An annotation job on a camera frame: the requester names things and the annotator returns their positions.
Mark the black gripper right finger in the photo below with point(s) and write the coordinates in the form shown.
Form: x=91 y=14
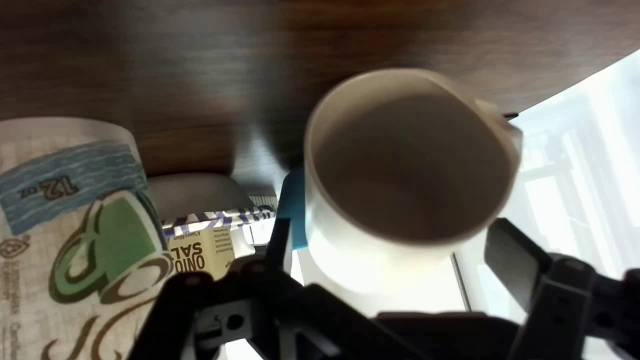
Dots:
x=565 y=299

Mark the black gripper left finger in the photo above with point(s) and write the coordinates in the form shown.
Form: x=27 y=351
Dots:
x=281 y=319

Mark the white ceramic mug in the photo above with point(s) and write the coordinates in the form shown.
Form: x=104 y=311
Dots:
x=402 y=167

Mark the snack packet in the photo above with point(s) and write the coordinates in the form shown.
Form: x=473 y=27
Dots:
x=213 y=241

